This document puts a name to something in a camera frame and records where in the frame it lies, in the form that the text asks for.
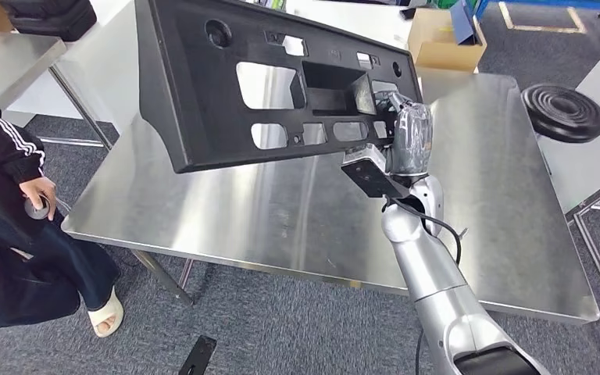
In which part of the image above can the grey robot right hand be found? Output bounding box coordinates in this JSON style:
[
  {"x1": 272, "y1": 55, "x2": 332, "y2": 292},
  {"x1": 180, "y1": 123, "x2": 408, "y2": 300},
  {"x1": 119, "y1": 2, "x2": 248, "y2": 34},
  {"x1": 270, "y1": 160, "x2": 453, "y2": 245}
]
[{"x1": 372, "y1": 90, "x2": 434, "y2": 177}]

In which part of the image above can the person's left hand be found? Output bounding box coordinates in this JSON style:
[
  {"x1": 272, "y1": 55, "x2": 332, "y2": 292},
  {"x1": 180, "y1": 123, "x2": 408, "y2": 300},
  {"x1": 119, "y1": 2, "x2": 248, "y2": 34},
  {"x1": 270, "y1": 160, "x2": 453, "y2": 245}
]
[{"x1": 19, "y1": 177, "x2": 59, "y2": 222}]

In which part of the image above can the black plastic plate bracket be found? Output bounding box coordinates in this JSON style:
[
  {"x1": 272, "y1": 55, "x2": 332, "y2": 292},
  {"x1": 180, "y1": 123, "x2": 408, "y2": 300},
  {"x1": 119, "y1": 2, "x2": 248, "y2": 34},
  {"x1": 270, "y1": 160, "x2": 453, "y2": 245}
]
[{"x1": 135, "y1": 0, "x2": 424, "y2": 174}]

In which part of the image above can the stainless steel workbench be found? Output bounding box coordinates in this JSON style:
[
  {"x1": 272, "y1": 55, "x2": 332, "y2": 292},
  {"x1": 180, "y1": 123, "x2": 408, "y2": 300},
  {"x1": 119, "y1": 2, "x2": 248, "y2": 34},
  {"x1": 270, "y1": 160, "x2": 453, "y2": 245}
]
[{"x1": 60, "y1": 72, "x2": 600, "y2": 324}]

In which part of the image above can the open cardboard box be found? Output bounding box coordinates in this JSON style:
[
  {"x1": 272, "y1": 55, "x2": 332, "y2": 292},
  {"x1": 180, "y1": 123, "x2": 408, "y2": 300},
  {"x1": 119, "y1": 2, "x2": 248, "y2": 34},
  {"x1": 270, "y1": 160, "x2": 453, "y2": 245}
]
[{"x1": 407, "y1": 7, "x2": 488, "y2": 73}]

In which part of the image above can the person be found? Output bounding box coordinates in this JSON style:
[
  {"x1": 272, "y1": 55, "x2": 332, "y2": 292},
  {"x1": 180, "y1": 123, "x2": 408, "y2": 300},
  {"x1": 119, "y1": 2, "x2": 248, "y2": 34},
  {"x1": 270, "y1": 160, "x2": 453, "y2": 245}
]
[{"x1": 0, "y1": 77, "x2": 125, "y2": 338}]

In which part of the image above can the blue folder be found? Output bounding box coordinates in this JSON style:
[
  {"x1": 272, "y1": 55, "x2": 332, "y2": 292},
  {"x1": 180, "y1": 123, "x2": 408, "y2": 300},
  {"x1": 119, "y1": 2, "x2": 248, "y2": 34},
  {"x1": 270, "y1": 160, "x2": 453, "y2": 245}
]
[{"x1": 450, "y1": 0, "x2": 482, "y2": 47}]

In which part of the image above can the white table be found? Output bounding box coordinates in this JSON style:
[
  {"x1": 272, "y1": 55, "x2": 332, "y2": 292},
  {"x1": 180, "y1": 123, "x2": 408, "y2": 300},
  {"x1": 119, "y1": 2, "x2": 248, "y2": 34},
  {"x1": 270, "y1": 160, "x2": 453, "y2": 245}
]
[{"x1": 284, "y1": 0, "x2": 415, "y2": 50}]

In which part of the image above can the steel side table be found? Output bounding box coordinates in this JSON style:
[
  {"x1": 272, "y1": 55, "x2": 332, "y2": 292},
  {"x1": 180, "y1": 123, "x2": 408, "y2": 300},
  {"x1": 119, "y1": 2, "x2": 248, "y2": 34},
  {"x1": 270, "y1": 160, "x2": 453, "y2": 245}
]
[{"x1": 0, "y1": 30, "x2": 113, "y2": 151}]

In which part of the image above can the person's white slipper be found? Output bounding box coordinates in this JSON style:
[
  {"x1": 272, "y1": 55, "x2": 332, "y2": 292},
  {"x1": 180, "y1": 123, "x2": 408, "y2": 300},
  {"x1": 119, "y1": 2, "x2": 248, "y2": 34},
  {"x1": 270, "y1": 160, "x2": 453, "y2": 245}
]
[{"x1": 87, "y1": 287, "x2": 125, "y2": 338}]

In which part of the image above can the black round stool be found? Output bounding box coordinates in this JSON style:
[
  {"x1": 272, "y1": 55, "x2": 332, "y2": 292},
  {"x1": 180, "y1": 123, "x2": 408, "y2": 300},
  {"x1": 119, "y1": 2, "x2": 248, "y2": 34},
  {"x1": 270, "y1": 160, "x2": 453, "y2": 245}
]
[{"x1": 520, "y1": 84, "x2": 600, "y2": 145}]

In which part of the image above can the black bag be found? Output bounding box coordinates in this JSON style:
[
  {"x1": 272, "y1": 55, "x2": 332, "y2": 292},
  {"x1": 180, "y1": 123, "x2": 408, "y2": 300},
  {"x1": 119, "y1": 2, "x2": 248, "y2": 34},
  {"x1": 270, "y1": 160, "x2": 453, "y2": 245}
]
[{"x1": 0, "y1": 0, "x2": 98, "y2": 42}]

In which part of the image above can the blue metal rack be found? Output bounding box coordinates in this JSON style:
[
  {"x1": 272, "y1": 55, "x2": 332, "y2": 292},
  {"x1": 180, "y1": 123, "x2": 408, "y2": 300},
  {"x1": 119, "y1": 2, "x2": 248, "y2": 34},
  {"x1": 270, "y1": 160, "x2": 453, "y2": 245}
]
[{"x1": 473, "y1": 0, "x2": 600, "y2": 16}]

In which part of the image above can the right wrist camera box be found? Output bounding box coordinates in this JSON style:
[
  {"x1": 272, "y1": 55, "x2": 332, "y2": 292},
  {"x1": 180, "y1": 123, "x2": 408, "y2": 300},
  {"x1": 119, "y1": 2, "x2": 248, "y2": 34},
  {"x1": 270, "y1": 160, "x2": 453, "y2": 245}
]
[{"x1": 341, "y1": 145, "x2": 409, "y2": 200}]

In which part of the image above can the black camera cable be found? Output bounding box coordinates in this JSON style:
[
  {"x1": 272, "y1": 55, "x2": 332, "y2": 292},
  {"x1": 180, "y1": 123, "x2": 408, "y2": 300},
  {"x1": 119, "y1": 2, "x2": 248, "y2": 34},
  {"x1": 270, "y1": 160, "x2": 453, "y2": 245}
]
[{"x1": 382, "y1": 196, "x2": 463, "y2": 375}]

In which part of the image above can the metal table frame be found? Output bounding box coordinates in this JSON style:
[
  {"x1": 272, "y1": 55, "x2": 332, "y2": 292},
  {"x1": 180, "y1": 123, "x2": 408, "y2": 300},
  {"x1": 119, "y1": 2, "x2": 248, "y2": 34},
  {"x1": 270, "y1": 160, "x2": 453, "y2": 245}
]
[{"x1": 566, "y1": 170, "x2": 600, "y2": 340}]

